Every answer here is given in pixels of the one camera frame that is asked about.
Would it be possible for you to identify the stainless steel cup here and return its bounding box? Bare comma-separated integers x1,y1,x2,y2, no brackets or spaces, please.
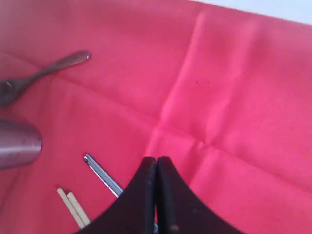
0,119,42,170

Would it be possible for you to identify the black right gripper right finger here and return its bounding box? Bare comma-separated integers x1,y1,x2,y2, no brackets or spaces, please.
156,156,241,234

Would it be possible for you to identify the dark brown spoon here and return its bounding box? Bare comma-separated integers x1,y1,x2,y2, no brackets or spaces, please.
0,50,91,108

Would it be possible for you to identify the red tablecloth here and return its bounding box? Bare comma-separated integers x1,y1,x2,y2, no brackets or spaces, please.
0,0,312,234

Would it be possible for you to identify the wooden chopstick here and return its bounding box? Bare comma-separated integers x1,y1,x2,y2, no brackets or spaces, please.
67,192,91,226
57,188,85,229

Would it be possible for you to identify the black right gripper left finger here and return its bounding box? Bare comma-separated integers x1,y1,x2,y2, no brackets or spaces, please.
78,157,156,234

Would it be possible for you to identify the upper wooden chopstick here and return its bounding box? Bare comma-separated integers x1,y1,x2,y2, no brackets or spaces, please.
67,192,91,226

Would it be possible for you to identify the lower wooden chopstick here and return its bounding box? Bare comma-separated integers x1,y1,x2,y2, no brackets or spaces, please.
57,188,85,229

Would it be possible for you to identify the metal table knife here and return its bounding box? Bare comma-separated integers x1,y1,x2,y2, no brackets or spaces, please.
83,154,123,198

